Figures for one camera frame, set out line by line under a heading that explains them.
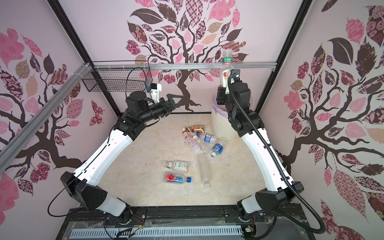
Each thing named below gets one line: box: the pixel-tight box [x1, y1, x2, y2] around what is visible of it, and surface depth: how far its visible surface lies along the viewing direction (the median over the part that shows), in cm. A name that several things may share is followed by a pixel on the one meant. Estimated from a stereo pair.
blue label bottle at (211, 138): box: [192, 133, 229, 145], surface depth 102 cm
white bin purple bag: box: [211, 94, 240, 139], surface depth 88 cm
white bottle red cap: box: [182, 131, 201, 154], surface depth 98 cm
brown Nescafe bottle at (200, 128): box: [182, 124, 205, 133], surface depth 106 cm
